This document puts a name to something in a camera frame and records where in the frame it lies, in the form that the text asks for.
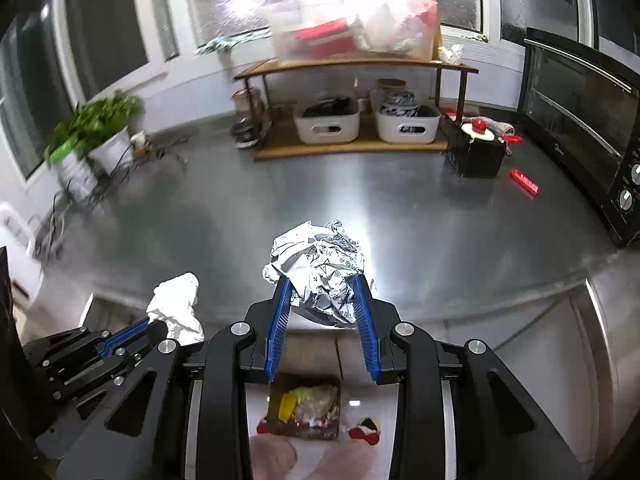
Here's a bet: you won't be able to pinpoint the trash bin with rubbish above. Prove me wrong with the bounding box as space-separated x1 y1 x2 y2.
265 373 342 441

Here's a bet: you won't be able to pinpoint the blue white patterned bowls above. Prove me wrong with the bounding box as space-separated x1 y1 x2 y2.
380 90 420 117

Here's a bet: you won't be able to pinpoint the clear plastic storage box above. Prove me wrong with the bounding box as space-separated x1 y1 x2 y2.
262 0 439 61

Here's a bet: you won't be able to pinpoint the wooden two-tier shelf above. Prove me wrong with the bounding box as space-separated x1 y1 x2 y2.
234 55 478 160

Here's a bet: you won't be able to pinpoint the white electric kettle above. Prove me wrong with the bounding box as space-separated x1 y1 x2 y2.
0 202 44 307

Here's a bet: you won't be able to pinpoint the right white storage basket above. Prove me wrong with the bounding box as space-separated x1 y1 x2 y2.
369 89 440 145

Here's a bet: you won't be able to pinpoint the red scissors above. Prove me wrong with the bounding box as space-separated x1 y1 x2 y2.
500 133 523 145

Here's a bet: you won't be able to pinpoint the white canister green lid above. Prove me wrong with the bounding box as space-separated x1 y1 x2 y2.
49 138 98 203

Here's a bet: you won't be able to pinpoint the green cloth on sill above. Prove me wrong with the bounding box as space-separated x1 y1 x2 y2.
194 29 271 55

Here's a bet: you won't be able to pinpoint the green potted plant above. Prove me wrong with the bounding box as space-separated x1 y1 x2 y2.
43 90 143 174

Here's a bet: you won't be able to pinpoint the small white cup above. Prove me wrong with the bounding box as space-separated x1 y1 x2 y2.
130 130 146 150

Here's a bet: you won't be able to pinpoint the black ceramic jar red knob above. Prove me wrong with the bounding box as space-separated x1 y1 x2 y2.
447 117 506 179

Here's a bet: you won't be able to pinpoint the black power cable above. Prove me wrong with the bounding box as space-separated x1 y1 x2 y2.
31 134 194 261

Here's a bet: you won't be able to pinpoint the red plastic clip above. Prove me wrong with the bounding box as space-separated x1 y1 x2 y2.
509 169 539 196

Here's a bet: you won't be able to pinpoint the glass jar with lid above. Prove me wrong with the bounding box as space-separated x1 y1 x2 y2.
232 87 265 118

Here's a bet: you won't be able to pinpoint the black toaster oven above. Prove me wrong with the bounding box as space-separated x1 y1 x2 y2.
518 28 639 247

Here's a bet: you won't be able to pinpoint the white tissue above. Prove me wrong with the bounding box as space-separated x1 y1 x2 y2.
146 273 205 347

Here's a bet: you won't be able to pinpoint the white storage basket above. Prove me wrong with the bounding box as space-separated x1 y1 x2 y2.
293 94 360 145
369 89 440 145

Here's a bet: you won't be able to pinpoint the aluminium foil ball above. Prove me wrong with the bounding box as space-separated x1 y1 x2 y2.
262 220 366 327

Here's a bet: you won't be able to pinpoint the left white storage basket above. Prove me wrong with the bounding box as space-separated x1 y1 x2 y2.
293 94 360 145

